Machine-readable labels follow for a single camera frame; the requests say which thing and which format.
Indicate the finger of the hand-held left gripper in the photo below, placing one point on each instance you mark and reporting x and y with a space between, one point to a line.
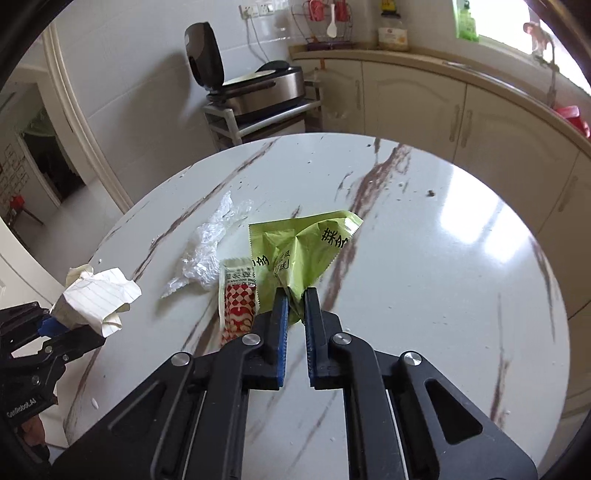
23 316
69 344

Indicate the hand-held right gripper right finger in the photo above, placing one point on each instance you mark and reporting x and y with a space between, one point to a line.
311 341

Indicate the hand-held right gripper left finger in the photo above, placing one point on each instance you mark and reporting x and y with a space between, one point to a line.
279 341

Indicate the lined paper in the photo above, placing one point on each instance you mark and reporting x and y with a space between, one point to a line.
97 295

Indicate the green snack packet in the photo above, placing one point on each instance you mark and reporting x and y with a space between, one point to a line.
295 249

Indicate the person's left hand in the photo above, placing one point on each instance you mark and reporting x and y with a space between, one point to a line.
33 434

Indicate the red white snack packet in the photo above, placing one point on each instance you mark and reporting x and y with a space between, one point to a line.
238 304

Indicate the clear crumpled plastic bag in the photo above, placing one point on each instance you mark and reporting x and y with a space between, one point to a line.
203 249

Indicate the grey storage rack cart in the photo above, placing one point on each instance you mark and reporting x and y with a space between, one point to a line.
221 127

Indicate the electric griddle with black lid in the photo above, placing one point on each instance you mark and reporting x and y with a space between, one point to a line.
203 55

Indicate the white plastic spoon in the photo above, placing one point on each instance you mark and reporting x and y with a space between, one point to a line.
331 28

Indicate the clear jar with orange label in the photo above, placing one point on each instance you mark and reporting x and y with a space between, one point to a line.
393 37

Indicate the red cup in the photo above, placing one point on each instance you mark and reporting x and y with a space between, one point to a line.
316 10
340 10

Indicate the red plastic basin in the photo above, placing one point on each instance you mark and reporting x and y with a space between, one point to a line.
572 121

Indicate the yellow label bottle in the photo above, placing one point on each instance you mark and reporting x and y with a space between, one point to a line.
388 5

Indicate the metal faucet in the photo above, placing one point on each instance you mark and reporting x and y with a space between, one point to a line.
551 83

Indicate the green detergent bottle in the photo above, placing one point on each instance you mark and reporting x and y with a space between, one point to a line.
467 23

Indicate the kitchen window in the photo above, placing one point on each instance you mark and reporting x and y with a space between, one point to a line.
503 18

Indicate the white wall outlet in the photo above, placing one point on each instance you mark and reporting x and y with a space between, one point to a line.
256 8

